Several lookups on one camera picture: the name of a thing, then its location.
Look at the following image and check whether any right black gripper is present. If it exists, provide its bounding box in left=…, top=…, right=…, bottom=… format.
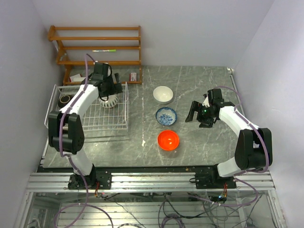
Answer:
left=185, top=101, right=216, bottom=128

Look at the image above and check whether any cream bowl blue base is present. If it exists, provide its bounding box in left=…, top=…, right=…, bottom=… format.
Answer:
left=99, top=95, right=119, bottom=108

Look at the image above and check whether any blue floral bowl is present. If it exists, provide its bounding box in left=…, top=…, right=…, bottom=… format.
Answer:
left=155, top=107, right=178, bottom=126

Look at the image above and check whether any plain white bowl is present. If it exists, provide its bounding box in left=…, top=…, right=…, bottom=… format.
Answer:
left=153, top=86, right=173, bottom=105

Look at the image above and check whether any brown patterned bowl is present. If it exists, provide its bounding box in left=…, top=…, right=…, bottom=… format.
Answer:
left=57, top=95, right=73, bottom=108

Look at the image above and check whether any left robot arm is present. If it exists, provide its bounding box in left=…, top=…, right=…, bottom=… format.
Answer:
left=48, top=62, right=123, bottom=190

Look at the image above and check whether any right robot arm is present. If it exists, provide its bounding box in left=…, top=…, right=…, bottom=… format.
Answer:
left=185, top=87, right=273, bottom=189

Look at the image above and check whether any wooden shelf rack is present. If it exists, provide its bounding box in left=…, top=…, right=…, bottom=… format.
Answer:
left=47, top=25, right=143, bottom=86

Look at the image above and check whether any red white small box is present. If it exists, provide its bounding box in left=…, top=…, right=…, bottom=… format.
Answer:
left=129, top=72, right=137, bottom=82

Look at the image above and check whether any green white pen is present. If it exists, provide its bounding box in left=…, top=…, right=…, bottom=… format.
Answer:
left=92, top=49, right=116, bottom=53

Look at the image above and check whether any white box under shelf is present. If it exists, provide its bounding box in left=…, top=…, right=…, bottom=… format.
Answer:
left=69, top=74, right=86, bottom=83

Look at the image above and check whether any orange bowl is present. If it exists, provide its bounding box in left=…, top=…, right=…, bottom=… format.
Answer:
left=157, top=130, right=180, bottom=151

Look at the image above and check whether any white wire dish rack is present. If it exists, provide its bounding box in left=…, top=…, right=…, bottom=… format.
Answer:
left=47, top=84, right=129, bottom=132

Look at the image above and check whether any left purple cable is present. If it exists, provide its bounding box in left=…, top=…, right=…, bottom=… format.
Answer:
left=52, top=53, right=114, bottom=228

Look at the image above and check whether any aluminium mounting rail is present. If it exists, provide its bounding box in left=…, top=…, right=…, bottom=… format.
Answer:
left=26, top=172, right=276, bottom=193

